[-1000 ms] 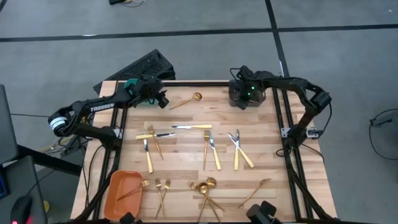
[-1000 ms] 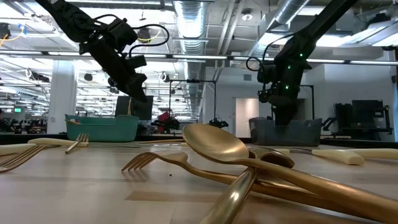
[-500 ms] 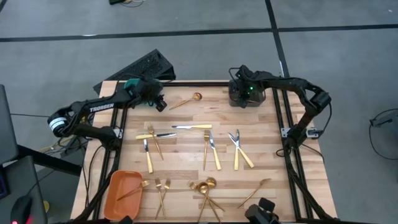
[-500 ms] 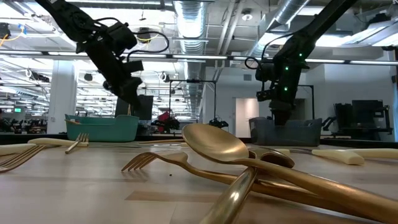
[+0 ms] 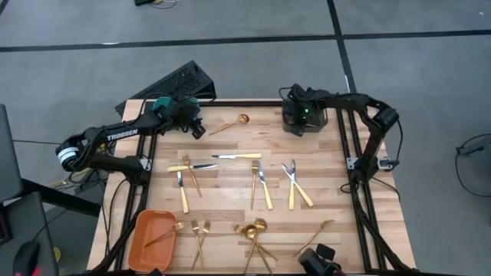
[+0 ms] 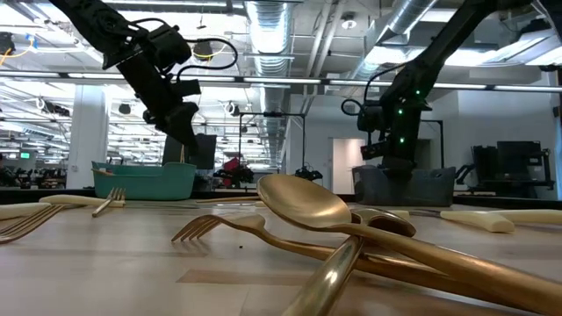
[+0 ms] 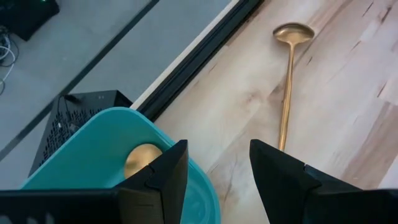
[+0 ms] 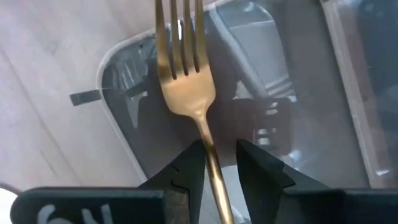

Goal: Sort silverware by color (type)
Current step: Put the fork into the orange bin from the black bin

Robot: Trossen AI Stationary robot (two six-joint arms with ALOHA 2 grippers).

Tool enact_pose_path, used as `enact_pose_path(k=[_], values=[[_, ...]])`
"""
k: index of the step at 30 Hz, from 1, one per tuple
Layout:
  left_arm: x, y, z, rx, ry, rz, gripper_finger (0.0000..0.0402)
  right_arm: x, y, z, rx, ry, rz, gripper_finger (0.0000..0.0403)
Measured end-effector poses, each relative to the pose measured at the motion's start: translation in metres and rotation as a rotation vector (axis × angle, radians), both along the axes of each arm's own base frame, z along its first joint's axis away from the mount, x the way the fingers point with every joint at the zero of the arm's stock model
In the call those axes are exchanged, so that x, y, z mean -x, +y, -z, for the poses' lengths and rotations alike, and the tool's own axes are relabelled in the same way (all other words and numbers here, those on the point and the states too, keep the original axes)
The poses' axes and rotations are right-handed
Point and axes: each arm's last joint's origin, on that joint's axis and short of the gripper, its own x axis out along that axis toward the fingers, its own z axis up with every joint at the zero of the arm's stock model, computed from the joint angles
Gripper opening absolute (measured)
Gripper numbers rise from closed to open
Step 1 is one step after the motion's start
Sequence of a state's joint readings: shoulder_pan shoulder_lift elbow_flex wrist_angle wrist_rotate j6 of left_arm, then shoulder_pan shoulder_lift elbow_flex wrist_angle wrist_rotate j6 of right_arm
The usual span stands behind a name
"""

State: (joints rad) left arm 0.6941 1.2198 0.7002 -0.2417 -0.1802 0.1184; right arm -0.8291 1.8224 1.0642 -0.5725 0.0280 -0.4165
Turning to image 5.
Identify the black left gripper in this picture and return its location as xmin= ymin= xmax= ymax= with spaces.
xmin=163 ymin=96 xmax=206 ymax=140

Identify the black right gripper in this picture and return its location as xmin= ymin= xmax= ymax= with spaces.
xmin=282 ymin=83 xmax=328 ymax=138

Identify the gold fork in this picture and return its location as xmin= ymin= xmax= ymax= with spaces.
xmin=190 ymin=218 xmax=206 ymax=268
xmin=143 ymin=222 xmax=186 ymax=248
xmin=250 ymin=159 xmax=260 ymax=211
xmin=292 ymin=218 xmax=336 ymax=258
xmin=231 ymin=222 xmax=278 ymax=262
xmin=180 ymin=153 xmax=203 ymax=199

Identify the gold utensil handle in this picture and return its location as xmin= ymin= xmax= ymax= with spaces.
xmin=211 ymin=153 xmax=263 ymax=161

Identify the dark grey plastic bin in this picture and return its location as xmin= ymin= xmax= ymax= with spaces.
xmin=282 ymin=98 xmax=329 ymax=134

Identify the gold spoon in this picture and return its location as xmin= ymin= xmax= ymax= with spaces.
xmin=242 ymin=218 xmax=269 ymax=274
xmin=244 ymin=224 xmax=275 ymax=276
xmin=208 ymin=113 xmax=251 ymax=136

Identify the teal plastic bin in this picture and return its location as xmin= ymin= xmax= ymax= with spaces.
xmin=152 ymin=95 xmax=201 ymax=116

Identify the pair of gold forks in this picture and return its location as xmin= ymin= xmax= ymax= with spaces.
xmin=190 ymin=220 xmax=212 ymax=271

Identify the orange plastic bin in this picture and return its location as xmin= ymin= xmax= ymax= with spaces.
xmin=127 ymin=209 xmax=178 ymax=274

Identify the black bulky device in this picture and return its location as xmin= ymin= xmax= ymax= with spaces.
xmin=298 ymin=242 xmax=345 ymax=276

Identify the black stand leg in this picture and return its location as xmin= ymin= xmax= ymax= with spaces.
xmin=18 ymin=177 xmax=102 ymax=218

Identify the grey side desk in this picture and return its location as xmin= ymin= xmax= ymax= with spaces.
xmin=0 ymin=191 xmax=59 ymax=276

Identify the grey panel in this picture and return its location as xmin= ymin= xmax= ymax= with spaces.
xmin=0 ymin=103 xmax=23 ymax=204

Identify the black computer mouse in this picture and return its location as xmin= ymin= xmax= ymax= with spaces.
xmin=12 ymin=240 xmax=41 ymax=276

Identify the black aluminium table frame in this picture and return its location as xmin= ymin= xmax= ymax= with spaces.
xmin=88 ymin=98 xmax=417 ymax=275

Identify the yellow cable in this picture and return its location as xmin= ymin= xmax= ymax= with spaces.
xmin=48 ymin=166 xmax=94 ymax=189

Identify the thin black floor cable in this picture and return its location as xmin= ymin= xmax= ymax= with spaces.
xmin=13 ymin=138 xmax=59 ymax=147

